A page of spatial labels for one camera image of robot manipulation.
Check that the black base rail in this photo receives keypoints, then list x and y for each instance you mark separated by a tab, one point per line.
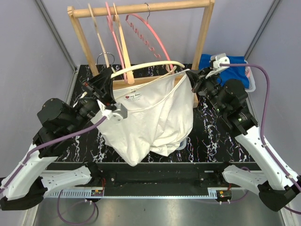
152	180

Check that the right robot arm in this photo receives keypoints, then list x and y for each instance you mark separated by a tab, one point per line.
280	184

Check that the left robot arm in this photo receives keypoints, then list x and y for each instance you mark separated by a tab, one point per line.
25	187

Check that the beige wooden hanger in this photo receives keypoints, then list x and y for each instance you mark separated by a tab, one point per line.
104	53

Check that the white tank top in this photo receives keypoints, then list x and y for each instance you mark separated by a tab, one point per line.
159	118

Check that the white basket with clothes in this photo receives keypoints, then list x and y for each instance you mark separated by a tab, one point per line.
249	75

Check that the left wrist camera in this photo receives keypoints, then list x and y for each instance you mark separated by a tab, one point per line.
116	111

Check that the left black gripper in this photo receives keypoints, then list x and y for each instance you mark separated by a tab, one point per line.
98	86

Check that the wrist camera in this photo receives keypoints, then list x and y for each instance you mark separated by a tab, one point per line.
216	64
116	111

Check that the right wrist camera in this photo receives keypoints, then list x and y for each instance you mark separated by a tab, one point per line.
216	64

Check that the wooden clothes rack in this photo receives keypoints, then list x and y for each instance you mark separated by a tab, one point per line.
76	14

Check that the pink plastic hanger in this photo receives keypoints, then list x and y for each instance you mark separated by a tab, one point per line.
111	28

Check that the white plastic basket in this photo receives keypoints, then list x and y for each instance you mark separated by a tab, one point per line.
182	144

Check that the blue folded cloth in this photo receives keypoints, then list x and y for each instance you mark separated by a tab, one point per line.
237	73

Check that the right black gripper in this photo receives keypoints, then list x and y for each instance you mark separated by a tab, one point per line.
198	79

